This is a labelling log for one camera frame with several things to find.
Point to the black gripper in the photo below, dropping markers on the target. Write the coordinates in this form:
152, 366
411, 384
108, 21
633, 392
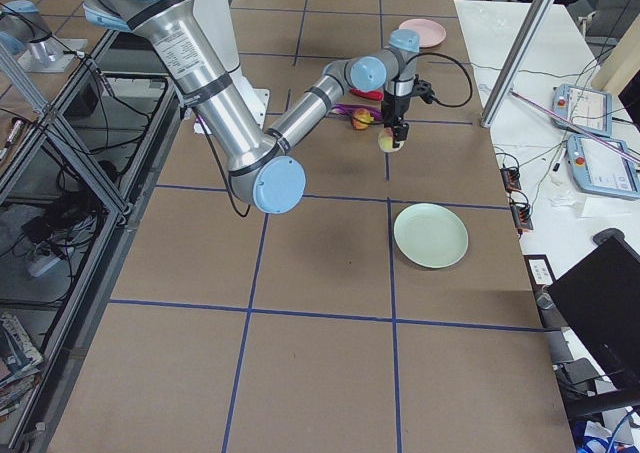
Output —
391, 107

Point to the pink yellow peach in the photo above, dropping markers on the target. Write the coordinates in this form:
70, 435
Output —
387, 143

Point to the purple eggplant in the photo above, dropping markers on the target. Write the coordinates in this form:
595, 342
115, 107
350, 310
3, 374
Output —
344, 109

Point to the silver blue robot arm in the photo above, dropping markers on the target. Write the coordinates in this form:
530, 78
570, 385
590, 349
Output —
261, 171
26, 35

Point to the red yellow pomegranate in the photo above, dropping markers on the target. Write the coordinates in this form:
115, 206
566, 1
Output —
361, 119

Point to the red chili pepper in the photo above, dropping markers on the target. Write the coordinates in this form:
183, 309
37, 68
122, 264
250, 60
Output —
374, 95

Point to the pink plate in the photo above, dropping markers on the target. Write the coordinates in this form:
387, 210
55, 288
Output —
430, 32

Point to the green plate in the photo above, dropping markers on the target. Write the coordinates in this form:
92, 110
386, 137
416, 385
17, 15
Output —
430, 235

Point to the orange relay board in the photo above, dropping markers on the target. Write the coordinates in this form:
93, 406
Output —
511, 178
521, 212

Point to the upper teach pendant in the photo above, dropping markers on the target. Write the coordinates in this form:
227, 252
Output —
589, 109

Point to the teach pendant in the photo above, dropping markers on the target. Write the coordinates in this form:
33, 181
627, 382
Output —
597, 169
589, 109

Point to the lower teach pendant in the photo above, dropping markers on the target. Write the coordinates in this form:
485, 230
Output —
597, 169

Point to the black monitor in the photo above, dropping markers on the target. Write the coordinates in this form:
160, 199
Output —
599, 299

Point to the aluminium frame post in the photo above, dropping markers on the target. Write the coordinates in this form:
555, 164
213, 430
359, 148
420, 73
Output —
524, 39

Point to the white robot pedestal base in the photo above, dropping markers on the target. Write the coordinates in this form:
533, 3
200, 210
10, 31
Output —
214, 18

